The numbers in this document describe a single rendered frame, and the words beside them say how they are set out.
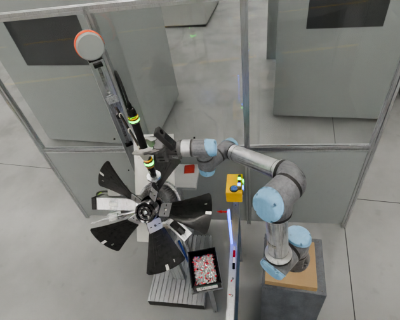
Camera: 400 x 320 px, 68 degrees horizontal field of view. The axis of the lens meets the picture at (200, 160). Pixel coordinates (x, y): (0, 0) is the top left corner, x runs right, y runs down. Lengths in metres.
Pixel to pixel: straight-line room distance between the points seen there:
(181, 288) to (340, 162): 1.59
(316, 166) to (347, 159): 0.21
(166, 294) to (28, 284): 1.33
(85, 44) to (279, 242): 1.40
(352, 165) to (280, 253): 1.29
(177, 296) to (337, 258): 1.38
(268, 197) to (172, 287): 1.78
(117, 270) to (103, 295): 0.23
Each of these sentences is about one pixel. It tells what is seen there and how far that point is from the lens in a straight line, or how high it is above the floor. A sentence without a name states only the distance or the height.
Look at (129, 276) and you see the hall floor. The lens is 2.91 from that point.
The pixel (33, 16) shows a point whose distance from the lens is 2.09.
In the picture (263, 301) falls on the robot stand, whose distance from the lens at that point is 1.80.
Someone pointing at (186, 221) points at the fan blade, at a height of 1.18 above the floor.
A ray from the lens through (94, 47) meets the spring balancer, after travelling 1.84.
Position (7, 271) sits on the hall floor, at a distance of 3.55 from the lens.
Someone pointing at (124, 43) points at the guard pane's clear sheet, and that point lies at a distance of 1.93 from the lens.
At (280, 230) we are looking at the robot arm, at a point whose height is 1.50.
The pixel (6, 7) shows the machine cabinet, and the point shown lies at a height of 1.78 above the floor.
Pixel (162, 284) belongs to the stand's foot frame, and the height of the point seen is 0.08.
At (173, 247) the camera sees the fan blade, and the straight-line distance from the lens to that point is 1.76.
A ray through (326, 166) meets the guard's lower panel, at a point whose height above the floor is 0.80.
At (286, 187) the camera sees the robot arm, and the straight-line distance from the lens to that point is 1.07.
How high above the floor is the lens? 2.49
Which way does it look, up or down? 44 degrees down
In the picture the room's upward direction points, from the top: 10 degrees counter-clockwise
